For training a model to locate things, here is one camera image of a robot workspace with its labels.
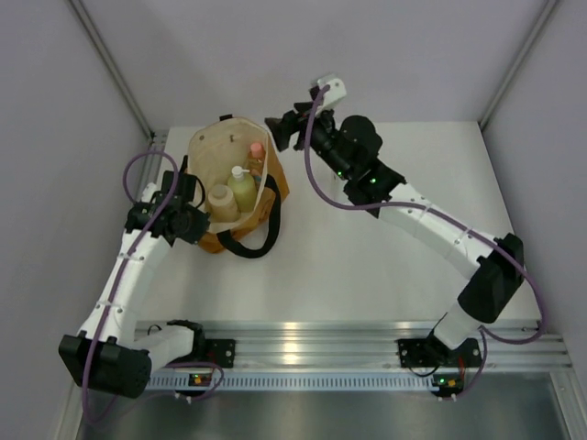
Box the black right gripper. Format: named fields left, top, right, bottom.
left=264, top=103, right=352, bottom=182

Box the tan canvas bag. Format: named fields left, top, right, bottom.
left=185, top=115, right=289, bottom=259

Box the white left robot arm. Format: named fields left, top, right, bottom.
left=59, top=170, right=209, bottom=398

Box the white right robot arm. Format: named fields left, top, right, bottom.
left=265, top=103, right=524, bottom=364

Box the pink capped orange bottle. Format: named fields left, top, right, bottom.
left=247, top=142, right=265, bottom=185

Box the beige round jar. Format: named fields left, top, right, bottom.
left=207, top=184, right=240, bottom=223

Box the yellow-green pump bottle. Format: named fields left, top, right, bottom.
left=227, top=166, right=257, bottom=213

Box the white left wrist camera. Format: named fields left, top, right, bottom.
left=139, top=182, right=159, bottom=204

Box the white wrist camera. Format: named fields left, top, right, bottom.
left=309, top=73, right=347, bottom=114
left=139, top=182, right=159, bottom=204

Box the black bag strap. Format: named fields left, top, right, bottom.
left=216, top=174, right=282, bottom=260

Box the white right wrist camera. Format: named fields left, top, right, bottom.
left=309, top=73, right=347, bottom=114

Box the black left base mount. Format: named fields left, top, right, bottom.
left=202, top=338, right=237, bottom=369

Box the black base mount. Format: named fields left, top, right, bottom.
left=202, top=338, right=237, bottom=369
left=396, top=337, right=482, bottom=369

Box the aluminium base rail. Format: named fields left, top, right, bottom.
left=142, top=323, right=571, bottom=397

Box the left aluminium frame post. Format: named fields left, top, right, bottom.
left=66, top=0, right=161, bottom=145

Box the aluminium frame post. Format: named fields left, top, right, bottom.
left=66, top=0, right=161, bottom=145
left=478, top=0, right=562, bottom=133

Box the right aluminium frame post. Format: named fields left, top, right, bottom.
left=478, top=0, right=562, bottom=133

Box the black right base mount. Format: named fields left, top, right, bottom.
left=396, top=337, right=482, bottom=369

